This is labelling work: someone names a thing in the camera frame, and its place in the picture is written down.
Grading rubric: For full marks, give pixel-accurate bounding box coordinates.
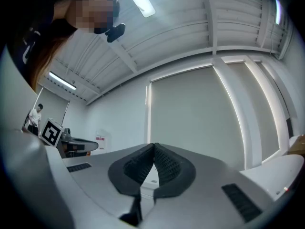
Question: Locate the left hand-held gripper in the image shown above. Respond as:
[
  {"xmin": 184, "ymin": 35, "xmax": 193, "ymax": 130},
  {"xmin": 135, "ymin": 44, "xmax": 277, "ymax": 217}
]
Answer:
[{"xmin": 41, "ymin": 118, "xmax": 99, "ymax": 157}]

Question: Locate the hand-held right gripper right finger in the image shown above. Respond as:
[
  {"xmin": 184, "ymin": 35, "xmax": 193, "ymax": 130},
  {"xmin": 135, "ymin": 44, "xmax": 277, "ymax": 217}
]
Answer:
[{"xmin": 153, "ymin": 142, "xmax": 275, "ymax": 224}]

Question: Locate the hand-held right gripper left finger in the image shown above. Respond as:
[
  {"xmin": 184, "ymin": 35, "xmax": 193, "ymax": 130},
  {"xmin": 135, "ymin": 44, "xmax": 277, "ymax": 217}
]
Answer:
[{"xmin": 62, "ymin": 143, "xmax": 156, "ymax": 219}]

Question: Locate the white sign with red label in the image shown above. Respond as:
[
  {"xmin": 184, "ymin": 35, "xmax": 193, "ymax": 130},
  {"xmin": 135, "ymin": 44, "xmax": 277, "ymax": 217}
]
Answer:
[{"xmin": 95, "ymin": 129, "xmax": 110, "ymax": 150}]

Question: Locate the grey roller blind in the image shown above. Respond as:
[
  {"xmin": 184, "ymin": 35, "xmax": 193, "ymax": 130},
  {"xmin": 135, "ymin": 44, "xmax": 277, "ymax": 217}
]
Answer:
[
  {"xmin": 150, "ymin": 65, "xmax": 246, "ymax": 171},
  {"xmin": 226, "ymin": 61, "xmax": 281, "ymax": 162}
]

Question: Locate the cardboard box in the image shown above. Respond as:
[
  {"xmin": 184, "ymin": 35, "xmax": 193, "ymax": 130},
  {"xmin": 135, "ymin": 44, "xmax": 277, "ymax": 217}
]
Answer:
[{"xmin": 288, "ymin": 134, "xmax": 305, "ymax": 156}]

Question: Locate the person's dark shirt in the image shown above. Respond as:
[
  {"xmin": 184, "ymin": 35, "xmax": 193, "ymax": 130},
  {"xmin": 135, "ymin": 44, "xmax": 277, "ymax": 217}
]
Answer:
[{"xmin": 4, "ymin": 0, "xmax": 79, "ymax": 87}]

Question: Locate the person's face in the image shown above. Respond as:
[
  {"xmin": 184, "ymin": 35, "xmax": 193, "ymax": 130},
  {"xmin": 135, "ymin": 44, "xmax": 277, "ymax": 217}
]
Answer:
[{"xmin": 68, "ymin": 0, "xmax": 120, "ymax": 35}]

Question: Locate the black head camera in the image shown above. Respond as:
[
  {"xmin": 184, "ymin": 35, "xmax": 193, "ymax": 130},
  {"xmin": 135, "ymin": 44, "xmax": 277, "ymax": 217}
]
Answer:
[{"xmin": 104, "ymin": 23, "xmax": 126, "ymax": 43}]

